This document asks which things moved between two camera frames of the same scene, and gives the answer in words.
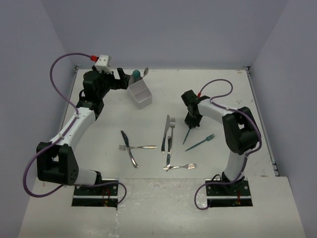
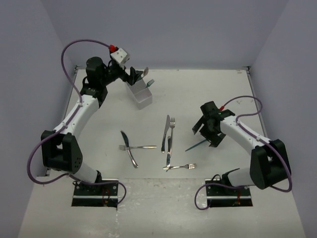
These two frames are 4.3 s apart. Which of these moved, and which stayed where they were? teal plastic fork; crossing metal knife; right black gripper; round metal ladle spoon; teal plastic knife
Moved: teal plastic knife; right black gripper
Stayed: crossing metal knife; round metal ladle spoon; teal plastic fork
